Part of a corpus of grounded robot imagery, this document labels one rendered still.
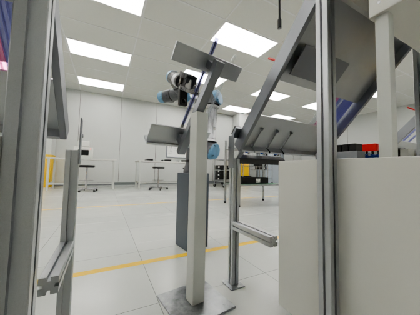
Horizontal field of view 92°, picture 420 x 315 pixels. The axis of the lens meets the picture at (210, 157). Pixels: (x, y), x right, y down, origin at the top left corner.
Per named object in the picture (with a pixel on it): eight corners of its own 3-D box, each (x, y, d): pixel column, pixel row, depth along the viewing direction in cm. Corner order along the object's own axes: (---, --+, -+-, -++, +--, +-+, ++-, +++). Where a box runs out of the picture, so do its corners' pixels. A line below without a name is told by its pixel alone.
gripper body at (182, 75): (185, 73, 99) (176, 69, 108) (180, 91, 102) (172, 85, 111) (199, 77, 103) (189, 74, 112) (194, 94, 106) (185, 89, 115)
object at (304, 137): (240, 147, 109) (238, 143, 112) (319, 153, 140) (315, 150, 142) (256, 115, 99) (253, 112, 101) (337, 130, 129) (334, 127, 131)
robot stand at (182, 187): (175, 244, 157) (177, 172, 161) (195, 239, 168) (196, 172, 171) (186, 252, 143) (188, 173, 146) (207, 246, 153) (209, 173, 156)
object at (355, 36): (278, 81, 87) (272, 77, 91) (362, 105, 118) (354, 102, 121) (327, -14, 69) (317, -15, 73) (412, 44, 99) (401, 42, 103)
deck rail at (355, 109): (320, 157, 139) (314, 151, 143) (322, 157, 139) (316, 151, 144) (412, 44, 99) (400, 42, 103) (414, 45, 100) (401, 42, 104)
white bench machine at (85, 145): (72, 158, 542) (74, 140, 545) (92, 159, 566) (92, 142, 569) (72, 157, 511) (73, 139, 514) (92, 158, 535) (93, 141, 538)
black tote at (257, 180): (242, 184, 339) (242, 177, 339) (236, 183, 354) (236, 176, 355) (268, 183, 365) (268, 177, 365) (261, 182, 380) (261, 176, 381)
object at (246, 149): (242, 151, 108) (235, 144, 113) (320, 157, 139) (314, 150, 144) (242, 149, 108) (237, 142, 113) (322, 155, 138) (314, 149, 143)
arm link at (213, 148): (203, 160, 161) (208, 95, 169) (220, 160, 153) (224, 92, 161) (195, 158, 150) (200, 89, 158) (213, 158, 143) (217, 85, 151)
